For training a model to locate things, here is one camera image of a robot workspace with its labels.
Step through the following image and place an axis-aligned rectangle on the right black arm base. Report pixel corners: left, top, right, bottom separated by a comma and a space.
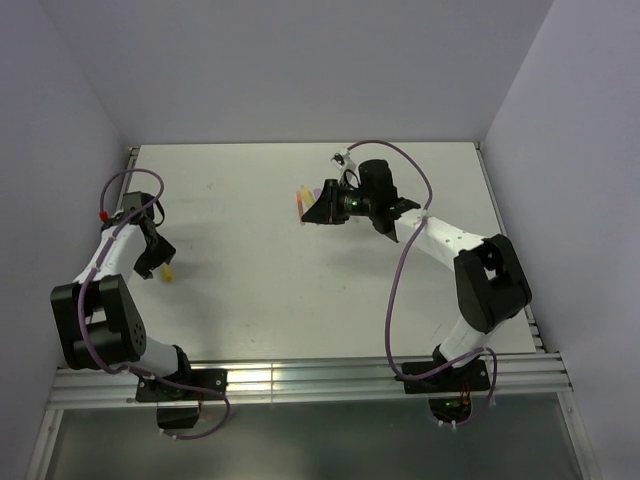
395, 359, 491, 423

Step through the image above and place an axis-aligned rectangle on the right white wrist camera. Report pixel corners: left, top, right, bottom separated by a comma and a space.
330, 148, 359, 186

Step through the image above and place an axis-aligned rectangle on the yellow highlighter pen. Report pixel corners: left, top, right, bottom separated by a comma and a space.
300, 186, 316, 208

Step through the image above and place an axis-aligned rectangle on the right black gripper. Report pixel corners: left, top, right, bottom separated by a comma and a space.
302, 179, 377, 225

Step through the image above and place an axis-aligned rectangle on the yellow highlighter cap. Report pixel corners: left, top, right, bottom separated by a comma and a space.
161, 265, 174, 282

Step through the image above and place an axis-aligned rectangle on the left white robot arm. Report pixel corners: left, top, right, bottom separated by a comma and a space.
50, 191, 195, 399

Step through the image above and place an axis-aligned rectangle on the orange thin pen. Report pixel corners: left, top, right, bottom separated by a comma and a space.
295, 190, 306, 226

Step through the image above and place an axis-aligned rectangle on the aluminium front rail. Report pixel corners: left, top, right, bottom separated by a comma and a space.
47, 353, 572, 410

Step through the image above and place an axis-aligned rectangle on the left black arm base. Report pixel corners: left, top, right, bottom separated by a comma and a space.
134, 368, 231, 441

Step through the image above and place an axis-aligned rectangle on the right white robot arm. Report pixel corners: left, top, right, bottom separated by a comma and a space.
301, 159, 532, 390

